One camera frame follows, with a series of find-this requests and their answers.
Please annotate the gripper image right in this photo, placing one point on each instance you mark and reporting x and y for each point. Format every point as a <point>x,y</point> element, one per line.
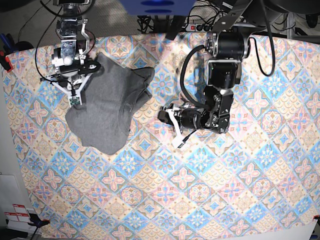
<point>185,119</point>

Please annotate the orange clamp upper left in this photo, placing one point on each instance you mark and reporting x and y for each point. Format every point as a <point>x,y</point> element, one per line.
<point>5,62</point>

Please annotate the white labelled box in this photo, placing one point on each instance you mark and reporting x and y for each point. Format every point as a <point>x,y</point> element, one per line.
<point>12,204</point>

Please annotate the black centre post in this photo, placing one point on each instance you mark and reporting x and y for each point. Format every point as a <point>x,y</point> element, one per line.
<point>175,27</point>

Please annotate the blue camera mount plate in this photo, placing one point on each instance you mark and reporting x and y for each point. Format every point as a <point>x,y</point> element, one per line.
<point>158,7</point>

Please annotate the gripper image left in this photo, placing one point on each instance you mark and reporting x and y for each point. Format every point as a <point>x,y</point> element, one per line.
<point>72,79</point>

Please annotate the patterned tablecloth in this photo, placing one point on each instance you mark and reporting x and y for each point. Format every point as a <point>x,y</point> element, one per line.
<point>263,175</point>

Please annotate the grey T-shirt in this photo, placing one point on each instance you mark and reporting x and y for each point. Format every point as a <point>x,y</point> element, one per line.
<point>114,94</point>

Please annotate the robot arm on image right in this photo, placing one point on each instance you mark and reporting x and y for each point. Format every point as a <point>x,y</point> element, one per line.
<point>228,43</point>

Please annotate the blue clamp lower left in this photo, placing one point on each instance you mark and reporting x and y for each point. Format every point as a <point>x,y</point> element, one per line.
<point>35,221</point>

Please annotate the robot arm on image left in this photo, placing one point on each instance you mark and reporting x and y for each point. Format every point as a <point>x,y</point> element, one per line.
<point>76,44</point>

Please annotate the white power strip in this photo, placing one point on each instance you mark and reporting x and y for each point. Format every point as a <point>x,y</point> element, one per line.
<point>197,27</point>

